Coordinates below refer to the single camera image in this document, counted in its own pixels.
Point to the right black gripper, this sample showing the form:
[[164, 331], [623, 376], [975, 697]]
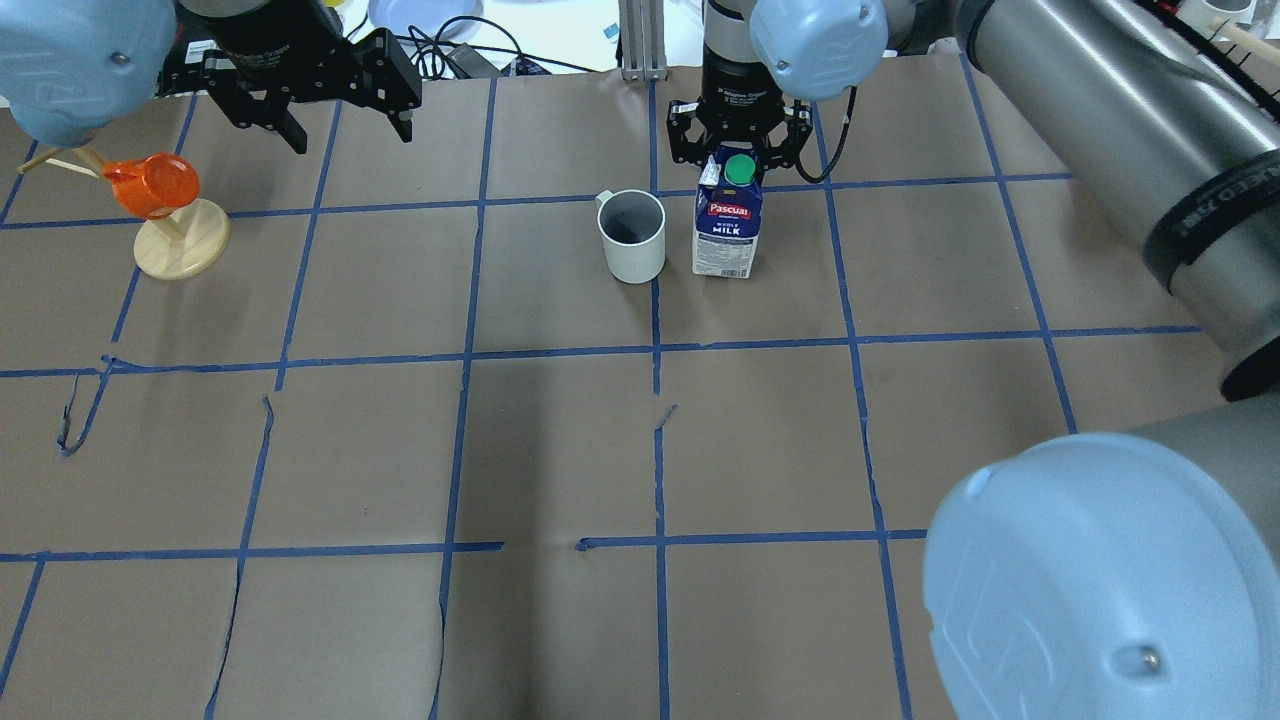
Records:
[[741, 92]]

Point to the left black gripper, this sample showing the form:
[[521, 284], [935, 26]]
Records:
[[262, 32]]

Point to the blue white milk carton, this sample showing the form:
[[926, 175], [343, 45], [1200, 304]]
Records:
[[728, 214]]

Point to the white ceramic mug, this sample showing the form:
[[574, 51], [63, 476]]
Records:
[[632, 224]]

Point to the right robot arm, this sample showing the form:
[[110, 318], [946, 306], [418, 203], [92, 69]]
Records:
[[952, 297]]

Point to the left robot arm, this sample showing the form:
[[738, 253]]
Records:
[[69, 68]]

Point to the orange plastic cup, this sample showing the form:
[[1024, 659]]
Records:
[[154, 187]]

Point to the blue plate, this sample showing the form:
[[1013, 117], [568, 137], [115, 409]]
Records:
[[429, 16]]

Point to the aluminium frame post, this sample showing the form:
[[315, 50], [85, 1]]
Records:
[[642, 44]]

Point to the black wire cup rack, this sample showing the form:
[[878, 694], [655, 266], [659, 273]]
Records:
[[1227, 41]]

